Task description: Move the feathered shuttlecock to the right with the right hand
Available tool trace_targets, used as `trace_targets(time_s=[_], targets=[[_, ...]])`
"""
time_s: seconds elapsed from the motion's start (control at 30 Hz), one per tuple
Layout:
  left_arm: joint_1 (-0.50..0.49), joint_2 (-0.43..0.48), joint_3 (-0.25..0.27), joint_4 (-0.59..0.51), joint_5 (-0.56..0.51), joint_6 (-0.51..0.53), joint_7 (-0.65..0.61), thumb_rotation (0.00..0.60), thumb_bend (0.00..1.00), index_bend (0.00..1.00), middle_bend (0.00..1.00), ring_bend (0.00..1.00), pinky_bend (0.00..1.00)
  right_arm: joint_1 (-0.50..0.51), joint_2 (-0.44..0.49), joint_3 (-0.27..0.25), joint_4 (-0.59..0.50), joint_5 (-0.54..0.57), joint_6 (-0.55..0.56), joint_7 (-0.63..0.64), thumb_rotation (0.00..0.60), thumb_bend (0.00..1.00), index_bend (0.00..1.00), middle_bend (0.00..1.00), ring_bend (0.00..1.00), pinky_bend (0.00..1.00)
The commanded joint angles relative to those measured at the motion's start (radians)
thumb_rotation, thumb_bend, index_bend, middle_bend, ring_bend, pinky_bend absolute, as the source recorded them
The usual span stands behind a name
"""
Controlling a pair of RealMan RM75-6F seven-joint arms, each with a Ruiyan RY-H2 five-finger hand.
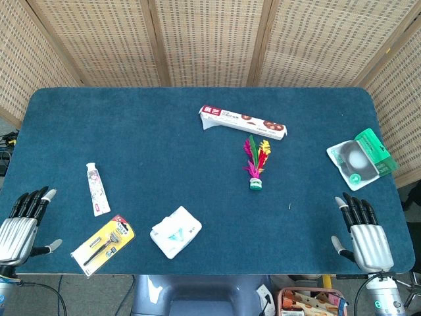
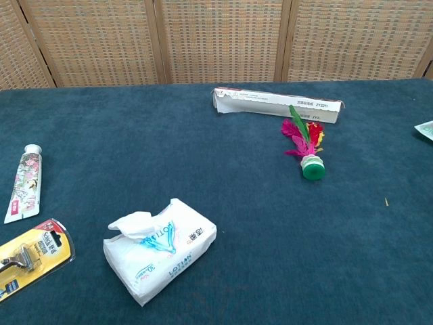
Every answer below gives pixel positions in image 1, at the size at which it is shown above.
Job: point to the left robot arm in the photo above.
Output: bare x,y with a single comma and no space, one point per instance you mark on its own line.
6,288

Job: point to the yellow packaged razor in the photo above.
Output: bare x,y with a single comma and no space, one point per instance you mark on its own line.
103,243

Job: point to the white tissue pack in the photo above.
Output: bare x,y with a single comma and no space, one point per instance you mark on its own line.
176,232

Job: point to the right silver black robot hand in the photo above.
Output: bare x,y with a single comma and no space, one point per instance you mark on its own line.
370,240

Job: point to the yellow post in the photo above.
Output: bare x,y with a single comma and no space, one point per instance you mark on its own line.
326,281

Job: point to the pink basket with items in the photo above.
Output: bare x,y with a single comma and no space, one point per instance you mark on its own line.
309,304

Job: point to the long white red box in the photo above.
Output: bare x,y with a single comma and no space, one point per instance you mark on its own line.
241,121

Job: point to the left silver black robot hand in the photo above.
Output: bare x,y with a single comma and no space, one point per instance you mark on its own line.
16,232

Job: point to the feather shuttlecock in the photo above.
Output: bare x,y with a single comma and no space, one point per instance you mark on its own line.
256,164

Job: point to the white printed cream tube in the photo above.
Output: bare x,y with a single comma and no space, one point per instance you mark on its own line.
97,191

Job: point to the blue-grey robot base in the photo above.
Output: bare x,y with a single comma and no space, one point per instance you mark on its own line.
200,296

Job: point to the chrome stool legs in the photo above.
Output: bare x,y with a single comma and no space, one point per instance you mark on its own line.
410,289

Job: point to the green white packaged tape roll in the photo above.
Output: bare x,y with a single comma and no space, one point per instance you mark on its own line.
361,161

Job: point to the woven rattan folding screen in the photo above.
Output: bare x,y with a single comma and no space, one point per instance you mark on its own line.
210,42

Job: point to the white power strip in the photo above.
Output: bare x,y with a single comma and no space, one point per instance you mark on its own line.
265,298

